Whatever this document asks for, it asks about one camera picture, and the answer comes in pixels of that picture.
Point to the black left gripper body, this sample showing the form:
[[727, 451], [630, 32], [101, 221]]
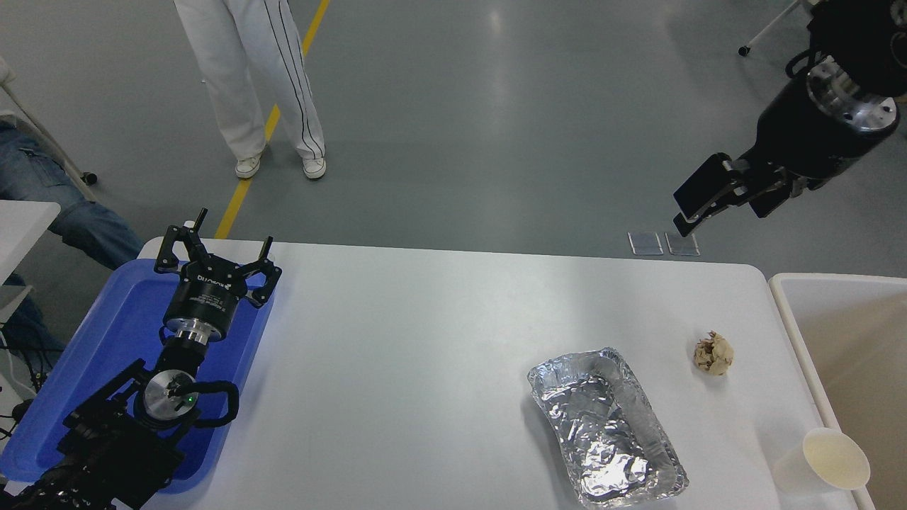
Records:
[[202, 301]]

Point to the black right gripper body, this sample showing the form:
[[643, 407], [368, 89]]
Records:
[[801, 134]]

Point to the white paper cup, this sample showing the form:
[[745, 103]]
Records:
[[836, 460]]

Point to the clear floor plate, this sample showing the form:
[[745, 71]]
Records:
[[682, 244], [645, 243]]

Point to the blue plastic tray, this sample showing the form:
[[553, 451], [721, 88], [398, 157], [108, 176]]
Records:
[[120, 326]]

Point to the white wheeled chair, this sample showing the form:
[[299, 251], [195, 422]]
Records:
[[769, 28]]

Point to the seated person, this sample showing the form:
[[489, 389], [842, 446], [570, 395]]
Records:
[[42, 191]]

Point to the white side table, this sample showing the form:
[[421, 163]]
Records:
[[21, 227]]

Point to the crumpled tan paper ball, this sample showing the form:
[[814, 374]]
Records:
[[713, 354]]

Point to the large pale bin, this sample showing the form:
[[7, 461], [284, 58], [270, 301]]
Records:
[[857, 354]]

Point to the standing person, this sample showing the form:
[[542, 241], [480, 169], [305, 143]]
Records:
[[248, 78]]

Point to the silver foil tray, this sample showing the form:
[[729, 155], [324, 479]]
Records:
[[606, 425]]

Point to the white frame chair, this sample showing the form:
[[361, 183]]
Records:
[[49, 142]]

